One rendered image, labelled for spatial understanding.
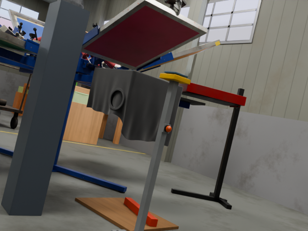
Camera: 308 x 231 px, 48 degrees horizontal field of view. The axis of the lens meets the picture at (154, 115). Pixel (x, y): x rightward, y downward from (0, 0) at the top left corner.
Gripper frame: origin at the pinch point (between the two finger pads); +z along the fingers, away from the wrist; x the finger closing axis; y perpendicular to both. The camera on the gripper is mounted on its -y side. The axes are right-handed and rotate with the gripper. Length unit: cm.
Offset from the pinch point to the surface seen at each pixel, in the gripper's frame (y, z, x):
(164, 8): 13.1, 1.8, 1.9
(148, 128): 0, 70, -30
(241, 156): -284, 39, -146
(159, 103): -3, 54, -22
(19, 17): 17, -111, -238
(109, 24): 29.3, 1.6, -34.3
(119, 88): 23, 47, -31
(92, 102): 20, 46, -67
